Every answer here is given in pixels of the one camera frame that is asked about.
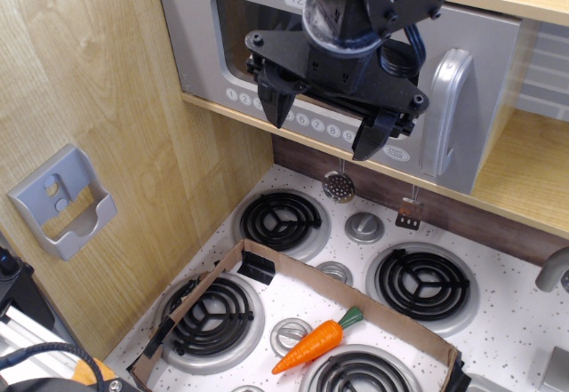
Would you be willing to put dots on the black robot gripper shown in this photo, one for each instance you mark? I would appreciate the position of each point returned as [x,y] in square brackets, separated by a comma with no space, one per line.
[285,64]

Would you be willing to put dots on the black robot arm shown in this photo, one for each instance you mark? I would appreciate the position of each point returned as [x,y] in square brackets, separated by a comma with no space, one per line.
[357,26]

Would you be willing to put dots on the hanging metal strainer spoon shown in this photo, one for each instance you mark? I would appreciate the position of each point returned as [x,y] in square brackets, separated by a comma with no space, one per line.
[338,186]

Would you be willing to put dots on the back left stove burner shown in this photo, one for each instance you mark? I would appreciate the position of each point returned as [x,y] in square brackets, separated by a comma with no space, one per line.
[286,221]

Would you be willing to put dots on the stove burner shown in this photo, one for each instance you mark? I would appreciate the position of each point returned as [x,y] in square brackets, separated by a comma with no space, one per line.
[427,283]
[219,331]
[358,367]
[286,221]

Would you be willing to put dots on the grey back stove knob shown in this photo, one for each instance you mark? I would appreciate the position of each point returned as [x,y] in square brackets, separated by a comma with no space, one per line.
[364,228]

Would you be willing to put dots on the grey stove knob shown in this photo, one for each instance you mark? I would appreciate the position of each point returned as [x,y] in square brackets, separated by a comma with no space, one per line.
[287,333]
[337,271]
[364,228]

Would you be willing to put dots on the hanging small spatula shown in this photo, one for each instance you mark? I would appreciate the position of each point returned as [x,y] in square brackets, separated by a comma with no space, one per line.
[409,212]

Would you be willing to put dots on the grey middle stove knob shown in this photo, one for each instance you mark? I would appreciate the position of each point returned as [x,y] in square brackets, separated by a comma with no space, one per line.
[337,271]

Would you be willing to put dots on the back right stove burner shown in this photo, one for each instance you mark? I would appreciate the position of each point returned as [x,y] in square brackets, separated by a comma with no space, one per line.
[427,283]

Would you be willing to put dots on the orange toy carrot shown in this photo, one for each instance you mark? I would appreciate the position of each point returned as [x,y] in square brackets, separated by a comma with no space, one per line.
[326,337]

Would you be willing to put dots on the grey front stove knob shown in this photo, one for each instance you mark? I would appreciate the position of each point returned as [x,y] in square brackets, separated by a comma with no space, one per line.
[287,333]

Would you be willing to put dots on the front left stove burner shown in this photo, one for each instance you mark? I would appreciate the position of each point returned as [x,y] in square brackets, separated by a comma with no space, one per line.
[219,331]

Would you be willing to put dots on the front right stove burner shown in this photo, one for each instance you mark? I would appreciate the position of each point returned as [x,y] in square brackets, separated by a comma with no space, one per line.
[358,367]

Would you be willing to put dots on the grey faucet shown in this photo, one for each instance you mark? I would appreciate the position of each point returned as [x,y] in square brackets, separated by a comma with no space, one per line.
[554,272]

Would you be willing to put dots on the black device left edge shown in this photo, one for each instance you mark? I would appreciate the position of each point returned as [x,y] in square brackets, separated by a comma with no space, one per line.
[19,290]

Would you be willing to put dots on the orange object bottom left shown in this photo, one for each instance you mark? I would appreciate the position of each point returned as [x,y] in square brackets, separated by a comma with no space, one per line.
[84,374]

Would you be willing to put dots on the grey wall phone holder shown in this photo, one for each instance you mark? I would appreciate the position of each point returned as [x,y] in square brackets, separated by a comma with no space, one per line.
[50,189]

